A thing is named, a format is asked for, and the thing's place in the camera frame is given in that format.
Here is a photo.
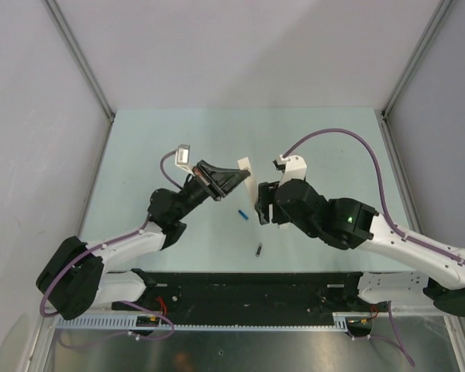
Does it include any left aluminium frame post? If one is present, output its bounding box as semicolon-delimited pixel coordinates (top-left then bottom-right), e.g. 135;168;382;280
42;0;115;124

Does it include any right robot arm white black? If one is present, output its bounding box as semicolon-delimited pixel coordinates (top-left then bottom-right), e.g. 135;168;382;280
255;179;465;317

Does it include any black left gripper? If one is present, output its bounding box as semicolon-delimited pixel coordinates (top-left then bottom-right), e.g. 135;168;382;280
174;160;250;221

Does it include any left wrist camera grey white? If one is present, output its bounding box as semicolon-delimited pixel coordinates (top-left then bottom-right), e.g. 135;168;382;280
174;144;193;174

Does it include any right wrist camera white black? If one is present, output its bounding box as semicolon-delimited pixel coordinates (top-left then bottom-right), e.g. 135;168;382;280
274;155;307;186

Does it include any white slotted cable duct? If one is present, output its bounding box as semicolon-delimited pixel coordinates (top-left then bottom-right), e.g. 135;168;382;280
53;312;373;332

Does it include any light blue battery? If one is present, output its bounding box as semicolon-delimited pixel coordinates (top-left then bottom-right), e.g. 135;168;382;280
238;209;249;221

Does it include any black silver battery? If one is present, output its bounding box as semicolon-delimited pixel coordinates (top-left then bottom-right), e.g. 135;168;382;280
255;243;263;257

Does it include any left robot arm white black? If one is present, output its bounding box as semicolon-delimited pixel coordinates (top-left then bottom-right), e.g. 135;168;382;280
36;160;250;320

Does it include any aluminium frame post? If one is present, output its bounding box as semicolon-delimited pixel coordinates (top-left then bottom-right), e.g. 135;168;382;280
380;0;457;121
42;0;115;124

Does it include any right aluminium frame post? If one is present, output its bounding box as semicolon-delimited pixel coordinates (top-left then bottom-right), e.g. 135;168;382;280
380;0;457;121

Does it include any white remote control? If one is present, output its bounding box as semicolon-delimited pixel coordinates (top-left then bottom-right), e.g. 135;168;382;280
269;205;290;229

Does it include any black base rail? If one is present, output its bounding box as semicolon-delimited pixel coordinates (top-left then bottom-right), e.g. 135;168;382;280
135;271;388;328

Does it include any white battery cover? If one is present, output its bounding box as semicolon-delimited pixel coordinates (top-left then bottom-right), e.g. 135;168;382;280
237;157;258;208

